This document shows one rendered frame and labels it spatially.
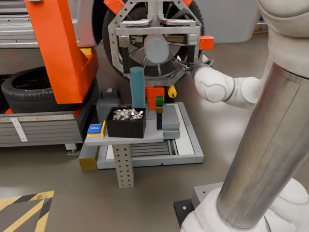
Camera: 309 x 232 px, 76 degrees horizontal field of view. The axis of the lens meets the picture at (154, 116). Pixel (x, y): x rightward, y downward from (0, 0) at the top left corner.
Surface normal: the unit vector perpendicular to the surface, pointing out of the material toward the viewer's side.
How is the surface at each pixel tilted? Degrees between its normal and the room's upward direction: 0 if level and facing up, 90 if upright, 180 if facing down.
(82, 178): 0
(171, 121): 0
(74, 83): 90
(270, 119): 90
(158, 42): 90
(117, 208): 0
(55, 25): 90
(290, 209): 51
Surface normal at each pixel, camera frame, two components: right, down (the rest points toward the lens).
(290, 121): -0.56, 0.50
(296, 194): 0.09, -0.88
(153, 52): 0.07, 0.55
